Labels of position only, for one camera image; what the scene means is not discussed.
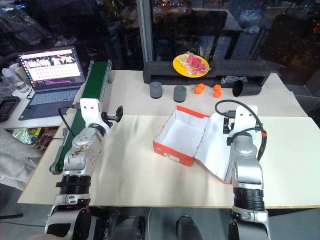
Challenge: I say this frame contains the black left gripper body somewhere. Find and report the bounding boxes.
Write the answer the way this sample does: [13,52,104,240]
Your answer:
[100,111,118,126]

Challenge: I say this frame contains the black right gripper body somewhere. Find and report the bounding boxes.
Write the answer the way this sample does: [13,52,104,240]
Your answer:
[227,116,237,135]

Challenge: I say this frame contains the green conveyor belt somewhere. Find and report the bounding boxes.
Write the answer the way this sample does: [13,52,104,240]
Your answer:
[49,59,114,176]

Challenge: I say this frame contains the orange shoe box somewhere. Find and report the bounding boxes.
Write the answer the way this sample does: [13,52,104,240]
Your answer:
[152,104,259,185]

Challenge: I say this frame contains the orange plastic toy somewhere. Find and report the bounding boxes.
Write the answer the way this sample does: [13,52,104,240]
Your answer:
[212,84,223,99]
[194,83,207,95]

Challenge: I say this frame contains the black cylindrical cup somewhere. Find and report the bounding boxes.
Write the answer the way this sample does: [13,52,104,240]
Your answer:
[232,80,263,98]

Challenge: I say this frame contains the grey foam cylinder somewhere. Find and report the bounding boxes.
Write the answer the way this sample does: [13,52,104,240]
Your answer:
[149,81,163,99]
[173,85,188,103]

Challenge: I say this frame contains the clear plastic bag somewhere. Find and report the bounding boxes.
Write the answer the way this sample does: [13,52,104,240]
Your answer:
[220,75,249,85]

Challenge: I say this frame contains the black foam riser shelf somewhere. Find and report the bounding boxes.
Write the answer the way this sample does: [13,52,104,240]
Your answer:
[142,59,271,88]

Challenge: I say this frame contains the grey open laptop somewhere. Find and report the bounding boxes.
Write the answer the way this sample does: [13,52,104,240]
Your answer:
[17,45,87,121]

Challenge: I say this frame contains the plastic bag of red blocks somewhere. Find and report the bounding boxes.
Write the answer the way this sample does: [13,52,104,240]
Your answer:
[179,51,209,76]

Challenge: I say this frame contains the yellow plate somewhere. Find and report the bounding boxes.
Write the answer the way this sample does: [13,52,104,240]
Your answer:
[172,54,211,79]

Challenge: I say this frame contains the colourful snack bags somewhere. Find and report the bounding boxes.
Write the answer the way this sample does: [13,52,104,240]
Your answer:
[11,126,60,149]

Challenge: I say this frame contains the black chair back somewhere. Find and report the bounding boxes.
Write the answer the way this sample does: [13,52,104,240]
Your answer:
[191,8,229,62]

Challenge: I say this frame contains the clear water bottle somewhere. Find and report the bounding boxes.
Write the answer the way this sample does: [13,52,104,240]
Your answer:
[1,67,31,94]

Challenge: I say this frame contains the black handheld device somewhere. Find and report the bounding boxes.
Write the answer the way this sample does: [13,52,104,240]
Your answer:
[0,95,21,123]

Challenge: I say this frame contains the light grey cloth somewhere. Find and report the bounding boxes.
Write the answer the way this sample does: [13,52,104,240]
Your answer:
[0,128,43,191]

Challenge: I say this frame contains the dark rounded shape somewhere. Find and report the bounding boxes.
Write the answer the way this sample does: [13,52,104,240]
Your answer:
[175,214,204,240]
[114,215,147,240]

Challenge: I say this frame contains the black keyboard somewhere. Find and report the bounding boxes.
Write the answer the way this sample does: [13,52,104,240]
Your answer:
[0,4,52,45]

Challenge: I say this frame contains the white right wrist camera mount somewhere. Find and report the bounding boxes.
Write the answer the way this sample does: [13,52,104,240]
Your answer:
[232,105,260,137]

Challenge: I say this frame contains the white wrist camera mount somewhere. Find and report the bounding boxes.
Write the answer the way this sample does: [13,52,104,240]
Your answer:
[79,97,104,129]
[232,105,260,137]

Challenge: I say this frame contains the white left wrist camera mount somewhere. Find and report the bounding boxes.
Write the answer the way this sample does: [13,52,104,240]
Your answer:
[79,97,104,129]

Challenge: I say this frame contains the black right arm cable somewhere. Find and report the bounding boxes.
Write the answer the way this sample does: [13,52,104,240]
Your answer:
[215,99,269,161]

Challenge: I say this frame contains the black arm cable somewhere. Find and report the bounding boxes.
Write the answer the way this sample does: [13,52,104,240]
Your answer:
[215,99,269,161]
[58,105,81,138]

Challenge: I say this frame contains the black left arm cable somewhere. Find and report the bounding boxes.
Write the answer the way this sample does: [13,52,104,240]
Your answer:
[58,105,81,138]

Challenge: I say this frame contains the aluminium profile post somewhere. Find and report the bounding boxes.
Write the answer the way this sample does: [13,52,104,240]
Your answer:
[138,0,154,64]

